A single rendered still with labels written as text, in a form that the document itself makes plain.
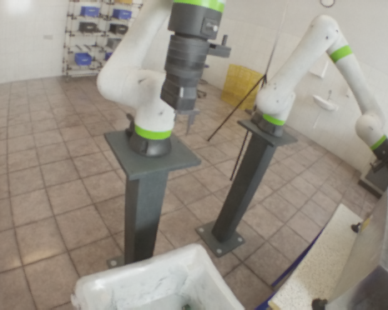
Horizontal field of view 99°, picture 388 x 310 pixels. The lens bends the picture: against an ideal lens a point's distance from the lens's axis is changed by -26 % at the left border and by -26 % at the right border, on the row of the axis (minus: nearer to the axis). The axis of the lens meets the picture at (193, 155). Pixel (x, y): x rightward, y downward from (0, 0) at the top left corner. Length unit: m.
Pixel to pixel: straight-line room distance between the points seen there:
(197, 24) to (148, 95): 0.31
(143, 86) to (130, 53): 0.15
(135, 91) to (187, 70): 0.28
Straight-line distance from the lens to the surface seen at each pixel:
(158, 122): 0.66
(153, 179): 0.79
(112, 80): 0.71
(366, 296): 0.69
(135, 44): 0.77
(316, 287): 0.83
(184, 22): 0.39
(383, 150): 0.99
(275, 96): 0.98
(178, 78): 0.41
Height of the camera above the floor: 1.32
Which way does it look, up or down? 31 degrees down
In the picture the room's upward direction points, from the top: 15 degrees clockwise
